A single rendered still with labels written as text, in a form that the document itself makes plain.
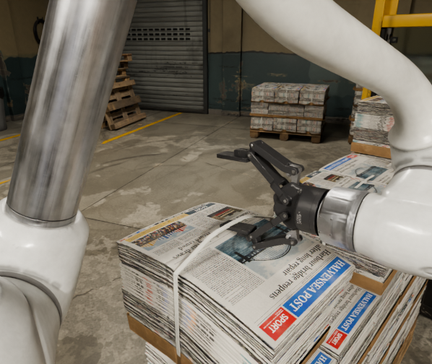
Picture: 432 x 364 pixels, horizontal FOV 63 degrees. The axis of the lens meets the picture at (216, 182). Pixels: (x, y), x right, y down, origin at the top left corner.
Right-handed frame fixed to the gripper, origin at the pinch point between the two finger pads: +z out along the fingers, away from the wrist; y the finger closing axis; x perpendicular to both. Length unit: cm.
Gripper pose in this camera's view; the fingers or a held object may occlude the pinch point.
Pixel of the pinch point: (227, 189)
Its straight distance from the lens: 68.2
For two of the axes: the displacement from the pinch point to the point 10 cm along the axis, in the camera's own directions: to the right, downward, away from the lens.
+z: -7.4, -1.7, 6.5
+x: 6.7, -2.6, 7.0
